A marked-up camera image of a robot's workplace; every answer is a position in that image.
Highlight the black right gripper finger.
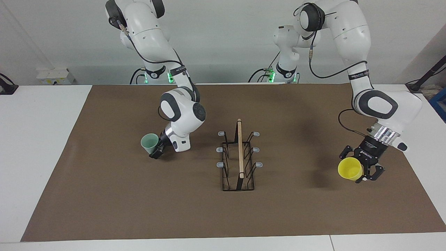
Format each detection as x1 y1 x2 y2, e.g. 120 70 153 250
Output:
149 142 165 160

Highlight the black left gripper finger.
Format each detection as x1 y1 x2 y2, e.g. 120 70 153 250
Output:
355 163 385 184
339 144 356 161

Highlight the pale green plastic cup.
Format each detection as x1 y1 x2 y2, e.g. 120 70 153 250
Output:
140 133 160 155

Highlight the yellow plastic cup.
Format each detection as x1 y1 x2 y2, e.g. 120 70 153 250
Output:
337 157 365 182

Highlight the brown table mat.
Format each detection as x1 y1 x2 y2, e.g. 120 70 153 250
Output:
20 84 446 242

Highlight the black stand pole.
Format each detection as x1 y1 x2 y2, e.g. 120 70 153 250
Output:
405 55 446 93

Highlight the white power socket box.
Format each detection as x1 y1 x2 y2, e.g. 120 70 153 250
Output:
36 68 76 85

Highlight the black right base cable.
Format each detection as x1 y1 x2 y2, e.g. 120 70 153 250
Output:
130 67 147 85

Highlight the black base cable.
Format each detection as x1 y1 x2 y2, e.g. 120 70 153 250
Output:
130 67 147 85
248 52 281 83

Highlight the black wire cup rack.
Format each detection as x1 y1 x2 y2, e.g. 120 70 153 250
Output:
216 119 263 191

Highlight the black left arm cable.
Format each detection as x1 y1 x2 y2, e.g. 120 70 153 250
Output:
308 45 376 138

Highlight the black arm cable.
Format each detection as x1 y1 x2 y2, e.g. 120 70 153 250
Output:
308 45 376 138
117 19 184 72

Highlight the black left base cable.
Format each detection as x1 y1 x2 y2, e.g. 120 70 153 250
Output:
248 52 281 83

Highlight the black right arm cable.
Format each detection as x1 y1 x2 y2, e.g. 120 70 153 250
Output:
117 19 184 72

